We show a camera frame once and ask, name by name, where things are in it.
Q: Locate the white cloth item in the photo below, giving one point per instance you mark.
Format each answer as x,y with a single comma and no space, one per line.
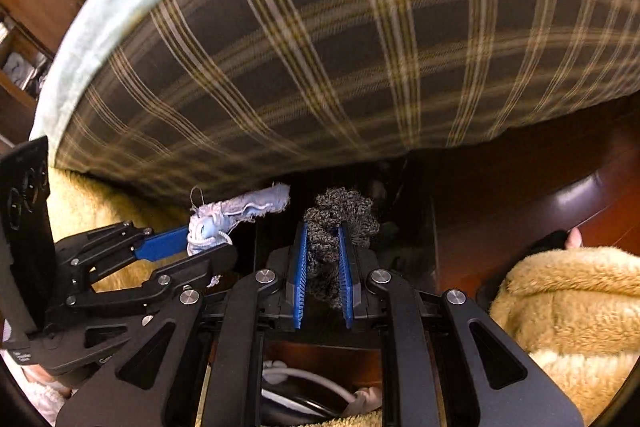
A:
17,67

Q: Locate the pale blue printed blanket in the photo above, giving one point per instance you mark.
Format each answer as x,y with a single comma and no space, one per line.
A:
100,12

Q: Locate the white frayed cloth scrap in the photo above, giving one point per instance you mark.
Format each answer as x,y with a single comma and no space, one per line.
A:
240,209

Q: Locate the beige cloth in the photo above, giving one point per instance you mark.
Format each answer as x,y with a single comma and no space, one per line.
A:
367,399

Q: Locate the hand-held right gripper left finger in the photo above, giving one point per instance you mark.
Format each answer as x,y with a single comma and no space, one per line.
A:
298,279

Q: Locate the grey knitted cloth scrap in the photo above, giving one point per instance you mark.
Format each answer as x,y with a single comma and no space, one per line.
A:
330,227

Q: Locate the dark wooden bed frame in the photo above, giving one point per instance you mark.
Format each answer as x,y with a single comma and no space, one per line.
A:
500,177

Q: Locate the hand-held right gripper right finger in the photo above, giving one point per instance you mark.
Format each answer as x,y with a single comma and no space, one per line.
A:
346,279

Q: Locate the person's left forearm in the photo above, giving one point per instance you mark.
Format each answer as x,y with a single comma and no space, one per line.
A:
40,399

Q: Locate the brown plaid mattress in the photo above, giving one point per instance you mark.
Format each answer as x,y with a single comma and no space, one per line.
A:
325,57

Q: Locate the yellow fleece garment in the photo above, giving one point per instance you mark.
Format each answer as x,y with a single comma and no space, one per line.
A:
565,332

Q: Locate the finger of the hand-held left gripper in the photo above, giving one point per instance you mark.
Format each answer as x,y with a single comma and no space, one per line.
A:
165,244
190,272

